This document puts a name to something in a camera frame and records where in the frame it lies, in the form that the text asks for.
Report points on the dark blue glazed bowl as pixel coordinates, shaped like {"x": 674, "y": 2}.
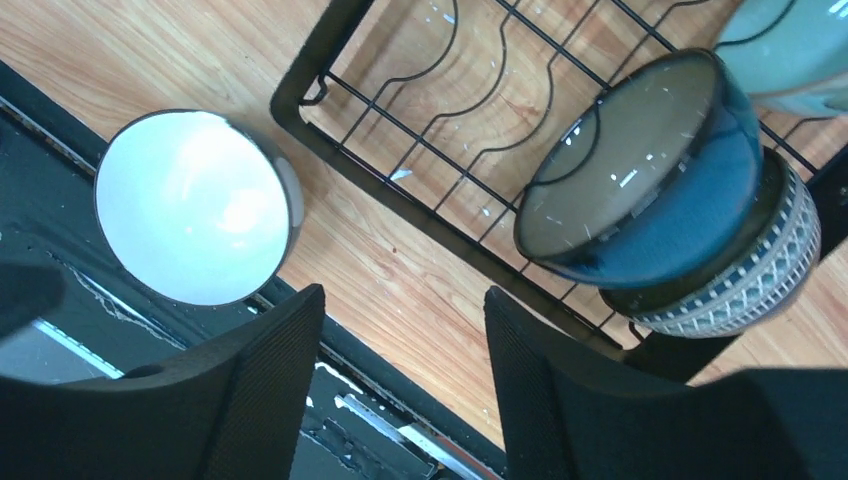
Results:
{"x": 651, "y": 182}

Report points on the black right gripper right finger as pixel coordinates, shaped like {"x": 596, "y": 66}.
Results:
{"x": 569, "y": 412}

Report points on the teal white striped bowl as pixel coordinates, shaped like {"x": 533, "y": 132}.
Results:
{"x": 201, "y": 209}

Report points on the black wire dish rack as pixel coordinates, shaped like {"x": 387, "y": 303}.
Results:
{"x": 441, "y": 111}

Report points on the green floral bowl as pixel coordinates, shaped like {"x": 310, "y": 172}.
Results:
{"x": 789, "y": 56}

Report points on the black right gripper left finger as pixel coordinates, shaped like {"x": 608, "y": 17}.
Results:
{"x": 229, "y": 408}

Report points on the blue white patterned bowl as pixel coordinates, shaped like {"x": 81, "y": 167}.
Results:
{"x": 759, "y": 274}

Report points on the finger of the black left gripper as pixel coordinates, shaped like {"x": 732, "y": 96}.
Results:
{"x": 27, "y": 293}

